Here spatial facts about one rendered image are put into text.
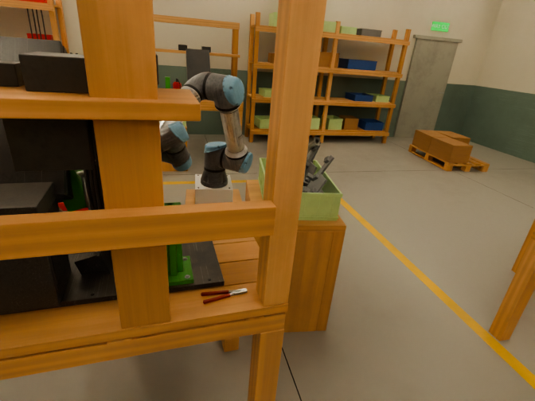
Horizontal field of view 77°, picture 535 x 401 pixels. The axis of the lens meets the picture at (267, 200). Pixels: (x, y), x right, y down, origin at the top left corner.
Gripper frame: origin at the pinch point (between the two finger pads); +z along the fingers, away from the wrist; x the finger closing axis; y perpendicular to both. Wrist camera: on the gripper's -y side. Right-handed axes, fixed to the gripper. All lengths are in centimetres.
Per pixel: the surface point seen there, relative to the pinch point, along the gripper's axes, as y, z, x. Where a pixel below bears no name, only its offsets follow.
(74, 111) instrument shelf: -10.8, -12.7, 44.9
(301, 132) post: -30, -59, 28
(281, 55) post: -14, -61, 40
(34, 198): -7.2, 11.6, 15.0
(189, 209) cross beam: -33.2, -23.6, 23.5
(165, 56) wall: 387, -113, -392
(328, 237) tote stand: -51, -85, -78
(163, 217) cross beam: -32.7, -17.3, 25.3
